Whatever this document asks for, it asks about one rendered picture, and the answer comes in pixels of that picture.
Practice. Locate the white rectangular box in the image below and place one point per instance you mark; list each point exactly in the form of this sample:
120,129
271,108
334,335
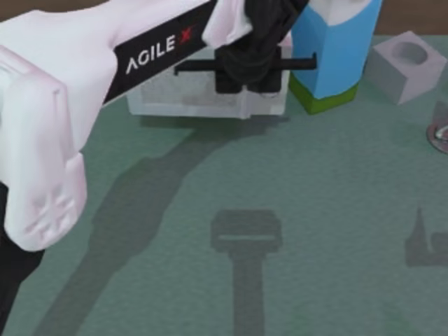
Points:
196,94

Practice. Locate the grey block with round hole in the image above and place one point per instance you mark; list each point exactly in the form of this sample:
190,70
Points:
406,73

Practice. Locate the blue and green milk carton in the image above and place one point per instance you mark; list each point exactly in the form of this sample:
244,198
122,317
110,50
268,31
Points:
332,52

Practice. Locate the round metal sink drain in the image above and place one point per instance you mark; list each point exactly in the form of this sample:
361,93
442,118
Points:
439,134

